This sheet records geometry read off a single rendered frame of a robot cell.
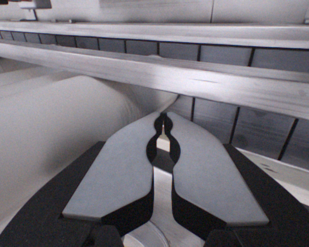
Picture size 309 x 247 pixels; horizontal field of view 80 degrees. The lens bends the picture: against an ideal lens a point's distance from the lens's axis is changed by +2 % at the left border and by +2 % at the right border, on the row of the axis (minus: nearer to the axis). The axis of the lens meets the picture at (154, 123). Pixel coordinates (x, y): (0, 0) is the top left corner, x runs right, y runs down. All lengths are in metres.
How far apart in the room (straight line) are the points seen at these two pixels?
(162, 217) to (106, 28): 0.27
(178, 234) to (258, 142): 0.20
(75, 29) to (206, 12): 0.15
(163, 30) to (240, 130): 0.11
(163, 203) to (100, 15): 0.27
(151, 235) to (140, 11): 0.32
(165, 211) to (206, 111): 0.18
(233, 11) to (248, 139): 0.11
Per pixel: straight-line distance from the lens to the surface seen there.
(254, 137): 0.17
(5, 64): 0.24
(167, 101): 0.15
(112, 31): 0.21
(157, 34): 0.18
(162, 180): 0.26
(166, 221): 0.32
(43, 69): 0.21
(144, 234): 0.34
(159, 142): 0.17
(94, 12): 0.30
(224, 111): 0.17
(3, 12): 0.52
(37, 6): 0.27
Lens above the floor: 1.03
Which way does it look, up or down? 47 degrees down
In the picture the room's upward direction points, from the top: 129 degrees counter-clockwise
